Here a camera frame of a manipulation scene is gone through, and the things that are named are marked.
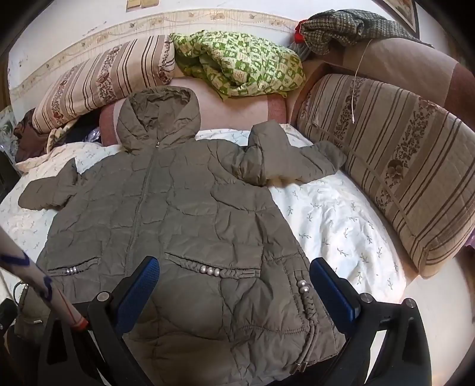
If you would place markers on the olive bag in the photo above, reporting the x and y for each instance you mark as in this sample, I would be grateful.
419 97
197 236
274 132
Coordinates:
31 308

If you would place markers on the pink bed sheet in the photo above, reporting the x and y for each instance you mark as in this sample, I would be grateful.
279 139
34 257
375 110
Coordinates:
230 111

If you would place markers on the small striped floral pillow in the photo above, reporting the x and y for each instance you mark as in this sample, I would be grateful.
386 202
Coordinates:
104 78

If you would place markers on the cream cloth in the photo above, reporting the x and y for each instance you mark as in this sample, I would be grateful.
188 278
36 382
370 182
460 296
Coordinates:
59 135

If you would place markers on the purple cloth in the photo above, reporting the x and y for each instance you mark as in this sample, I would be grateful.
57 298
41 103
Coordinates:
471 241

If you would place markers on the houndstooth garment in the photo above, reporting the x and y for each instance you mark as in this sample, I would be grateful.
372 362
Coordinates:
345 29

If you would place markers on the large striped floral pillow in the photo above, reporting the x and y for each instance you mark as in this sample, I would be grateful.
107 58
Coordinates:
389 148

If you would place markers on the leaf printed cloth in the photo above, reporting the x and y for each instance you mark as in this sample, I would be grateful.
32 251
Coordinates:
6 126

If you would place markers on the olive hooded puffer jacket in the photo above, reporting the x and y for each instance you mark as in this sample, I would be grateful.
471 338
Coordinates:
185 204

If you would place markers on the grey knit cloth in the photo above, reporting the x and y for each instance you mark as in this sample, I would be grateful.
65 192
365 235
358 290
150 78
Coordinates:
301 51

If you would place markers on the white leaf-print quilt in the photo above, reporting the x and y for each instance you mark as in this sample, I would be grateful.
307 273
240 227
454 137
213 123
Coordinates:
334 222

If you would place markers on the red cloth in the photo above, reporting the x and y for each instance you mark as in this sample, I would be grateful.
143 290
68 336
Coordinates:
300 31

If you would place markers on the dark brown cloth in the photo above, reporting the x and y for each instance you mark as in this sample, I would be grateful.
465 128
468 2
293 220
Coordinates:
28 137

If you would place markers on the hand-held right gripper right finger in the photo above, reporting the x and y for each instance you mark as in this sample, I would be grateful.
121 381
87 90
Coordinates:
334 300

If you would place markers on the dark picture frame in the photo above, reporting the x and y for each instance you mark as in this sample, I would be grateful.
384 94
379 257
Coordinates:
410 15

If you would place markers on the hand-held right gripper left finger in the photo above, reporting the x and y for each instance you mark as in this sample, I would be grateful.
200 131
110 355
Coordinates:
141 293

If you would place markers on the dark shiny cloth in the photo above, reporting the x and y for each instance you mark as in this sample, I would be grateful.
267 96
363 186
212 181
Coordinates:
83 134

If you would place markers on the large yellow wall plaque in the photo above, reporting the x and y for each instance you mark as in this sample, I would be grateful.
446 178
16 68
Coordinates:
151 2

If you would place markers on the green patterned blanket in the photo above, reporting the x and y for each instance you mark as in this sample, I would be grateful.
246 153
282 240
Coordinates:
241 63

